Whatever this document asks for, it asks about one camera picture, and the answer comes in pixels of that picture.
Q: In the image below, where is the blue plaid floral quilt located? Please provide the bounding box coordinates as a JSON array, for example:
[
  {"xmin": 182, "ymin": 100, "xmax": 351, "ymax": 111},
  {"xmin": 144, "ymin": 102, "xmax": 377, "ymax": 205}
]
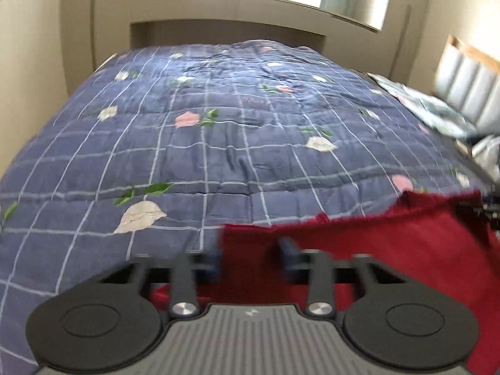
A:
[{"xmin": 1, "ymin": 40, "xmax": 483, "ymax": 374}]

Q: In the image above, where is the light blue patterned cloth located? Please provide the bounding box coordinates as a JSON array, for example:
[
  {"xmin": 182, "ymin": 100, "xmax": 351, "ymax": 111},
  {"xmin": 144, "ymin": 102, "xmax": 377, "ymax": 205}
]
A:
[{"xmin": 368, "ymin": 73, "xmax": 477, "ymax": 139}]

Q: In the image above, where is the dark red small garment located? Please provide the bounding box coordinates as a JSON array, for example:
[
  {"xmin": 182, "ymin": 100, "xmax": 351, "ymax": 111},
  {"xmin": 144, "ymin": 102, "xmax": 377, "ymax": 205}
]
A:
[{"xmin": 150, "ymin": 189, "xmax": 500, "ymax": 375}]

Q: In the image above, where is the grey padded headboard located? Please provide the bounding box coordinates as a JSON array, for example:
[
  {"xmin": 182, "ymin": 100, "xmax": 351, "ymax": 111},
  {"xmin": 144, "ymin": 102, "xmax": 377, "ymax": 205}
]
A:
[{"xmin": 432, "ymin": 35, "xmax": 499, "ymax": 135}]

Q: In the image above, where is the beige window bench cabinet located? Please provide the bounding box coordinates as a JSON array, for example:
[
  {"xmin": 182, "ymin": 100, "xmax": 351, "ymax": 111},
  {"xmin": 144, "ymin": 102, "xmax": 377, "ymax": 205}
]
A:
[{"xmin": 62, "ymin": 0, "xmax": 411, "ymax": 87}]

